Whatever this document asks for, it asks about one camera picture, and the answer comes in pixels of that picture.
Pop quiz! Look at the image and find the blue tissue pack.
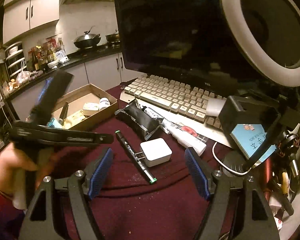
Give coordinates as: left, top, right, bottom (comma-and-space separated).
46, 118, 63, 129

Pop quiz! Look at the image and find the black snack pouch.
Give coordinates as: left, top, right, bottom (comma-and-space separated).
115, 99, 163, 141

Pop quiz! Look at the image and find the cream cartoon case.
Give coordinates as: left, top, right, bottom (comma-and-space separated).
83, 102, 99, 116

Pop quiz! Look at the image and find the person's left hand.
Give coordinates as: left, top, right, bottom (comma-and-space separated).
0, 142, 56, 201

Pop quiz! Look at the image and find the white tube with cap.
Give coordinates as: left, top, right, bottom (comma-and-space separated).
170, 128, 206, 156

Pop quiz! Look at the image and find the black lamp base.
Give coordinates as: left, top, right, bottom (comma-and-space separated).
222, 150, 264, 180

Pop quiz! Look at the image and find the yellow snack packet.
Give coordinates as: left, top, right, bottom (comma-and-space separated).
63, 110, 85, 129

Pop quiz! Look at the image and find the black marker with green cap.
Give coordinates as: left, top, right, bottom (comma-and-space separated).
115, 130, 157, 185

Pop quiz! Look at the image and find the white power adapter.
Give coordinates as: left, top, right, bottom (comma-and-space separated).
140, 138, 172, 167

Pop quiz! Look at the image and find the red tape dispenser pack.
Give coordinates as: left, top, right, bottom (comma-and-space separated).
177, 124, 208, 143

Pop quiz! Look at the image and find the cardboard box tray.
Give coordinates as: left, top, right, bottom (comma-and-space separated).
52, 84, 118, 131

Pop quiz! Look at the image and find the blue notebook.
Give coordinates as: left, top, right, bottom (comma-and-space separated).
230, 124, 267, 159

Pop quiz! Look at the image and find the copper red cylinder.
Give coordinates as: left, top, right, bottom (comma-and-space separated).
263, 157, 272, 201

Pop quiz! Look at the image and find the white bottle with red band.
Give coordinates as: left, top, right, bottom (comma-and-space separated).
98, 97, 110, 111

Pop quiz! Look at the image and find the dish rack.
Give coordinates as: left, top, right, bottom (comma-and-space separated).
5, 41, 25, 79

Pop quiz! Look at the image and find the black phone holder clamp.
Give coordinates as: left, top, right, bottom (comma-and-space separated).
218, 96, 300, 171

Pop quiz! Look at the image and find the condiment bottles group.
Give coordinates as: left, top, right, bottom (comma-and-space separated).
26, 36, 68, 72

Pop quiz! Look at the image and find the beige mechanical keyboard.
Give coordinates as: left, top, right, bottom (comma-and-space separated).
123, 75, 225, 131

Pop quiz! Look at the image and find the black wok on stove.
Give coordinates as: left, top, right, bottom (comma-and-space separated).
74, 26, 101, 49

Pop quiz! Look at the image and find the small black pot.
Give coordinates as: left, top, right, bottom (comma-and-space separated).
106, 29, 120, 43

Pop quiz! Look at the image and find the black TCL monitor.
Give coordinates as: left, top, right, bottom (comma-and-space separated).
111, 0, 243, 98

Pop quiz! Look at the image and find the white cable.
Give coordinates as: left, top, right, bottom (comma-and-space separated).
212, 141, 253, 177

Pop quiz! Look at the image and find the white ring light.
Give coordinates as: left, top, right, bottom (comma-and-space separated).
221, 0, 300, 87

